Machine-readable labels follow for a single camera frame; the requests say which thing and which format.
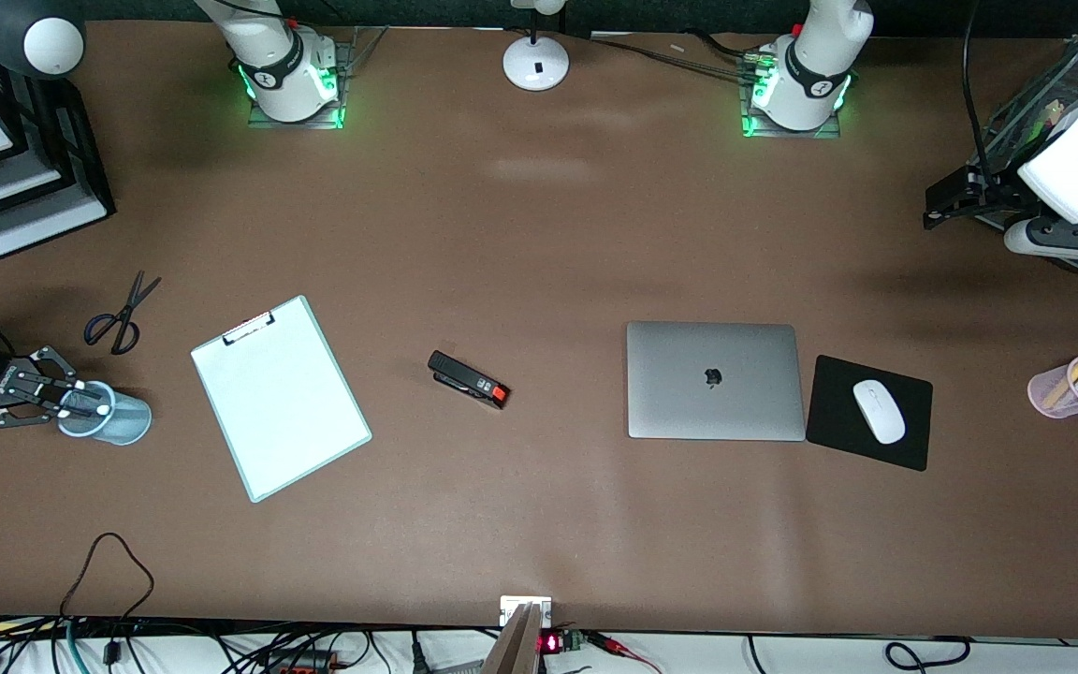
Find silver laptop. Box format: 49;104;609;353
626;321;807;441

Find green marker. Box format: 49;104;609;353
1030;101;1066;143

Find black mesh desk organizer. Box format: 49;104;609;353
967;42;1078;277

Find black scissors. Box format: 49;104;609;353
83;271;163;356

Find blue mesh cup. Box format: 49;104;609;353
56;381;153;447

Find black stacked paper tray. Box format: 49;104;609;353
0;17;117;261

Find yellow highlighter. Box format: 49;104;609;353
1042;351;1078;410

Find white computer mouse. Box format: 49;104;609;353
852;379;907;445

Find black mouse pad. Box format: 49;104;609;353
806;355;934;472

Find white clipboard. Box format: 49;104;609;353
190;295;373;504

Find orange power strip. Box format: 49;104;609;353
263;651;339;674

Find black stapler with orange tip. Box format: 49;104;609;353
428;350;511;410

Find white round stand base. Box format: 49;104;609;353
503;0;571;93

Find white mounting plate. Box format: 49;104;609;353
500;595;553;628

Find black looped cable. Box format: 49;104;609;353
58;532;155;667

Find clear left arm base plate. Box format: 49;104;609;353
738;42;847;141

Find black base cable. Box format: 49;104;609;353
590;36;765;78
687;30;769;63

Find clear right arm base plate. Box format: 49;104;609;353
245;26;390;132

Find black coiled cable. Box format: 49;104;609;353
883;637;972;671

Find red wire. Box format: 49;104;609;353
586;632;663;674

